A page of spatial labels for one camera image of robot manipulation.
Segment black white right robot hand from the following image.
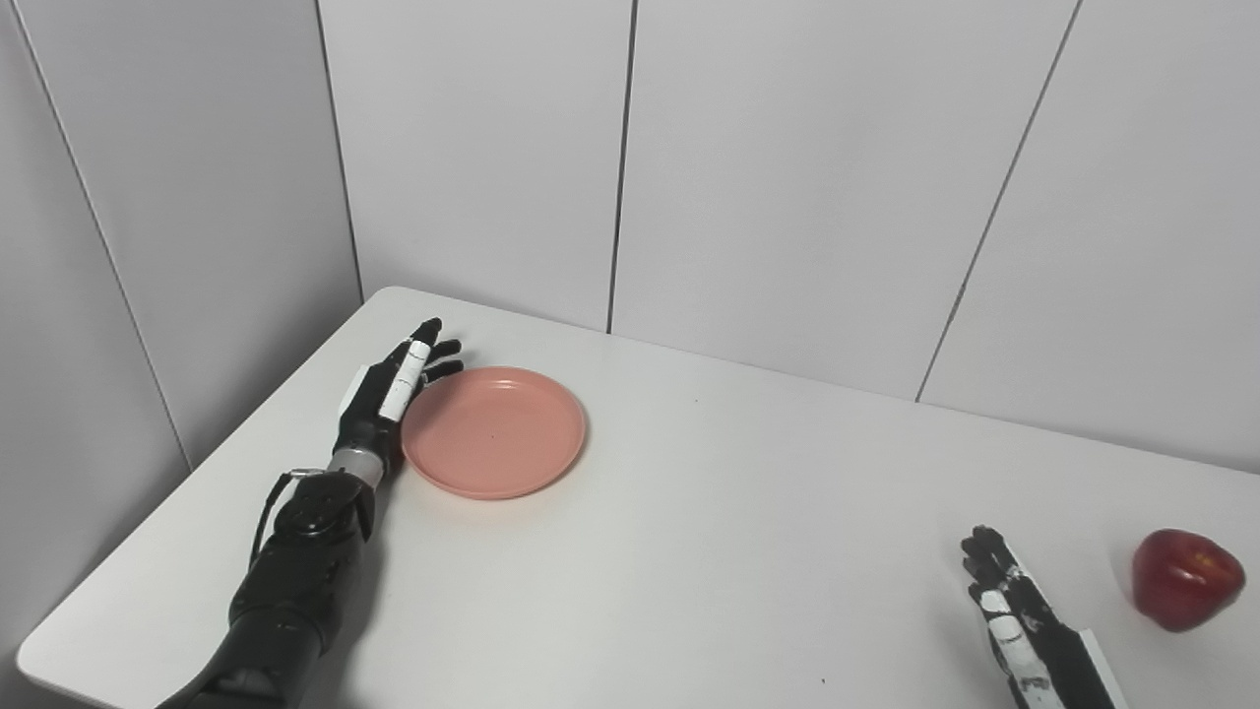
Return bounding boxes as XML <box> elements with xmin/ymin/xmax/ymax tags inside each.
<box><xmin>961</xmin><ymin>525</ymin><xmax>1130</xmax><ymax>709</ymax></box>

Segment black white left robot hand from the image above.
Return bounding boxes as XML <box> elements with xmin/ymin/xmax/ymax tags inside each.
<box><xmin>333</xmin><ymin>317</ymin><xmax>465</xmax><ymax>474</ymax></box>

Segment pink round plate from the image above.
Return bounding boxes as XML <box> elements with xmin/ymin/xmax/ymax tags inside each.
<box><xmin>400</xmin><ymin>366</ymin><xmax>589</xmax><ymax>501</ymax></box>

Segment red apple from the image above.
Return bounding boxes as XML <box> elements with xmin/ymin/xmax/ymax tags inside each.
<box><xmin>1130</xmin><ymin>529</ymin><xmax>1246</xmax><ymax>633</ymax></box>

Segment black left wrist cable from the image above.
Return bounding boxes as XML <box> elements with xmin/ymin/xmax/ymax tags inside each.
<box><xmin>248</xmin><ymin>468</ymin><xmax>326</xmax><ymax>567</ymax></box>

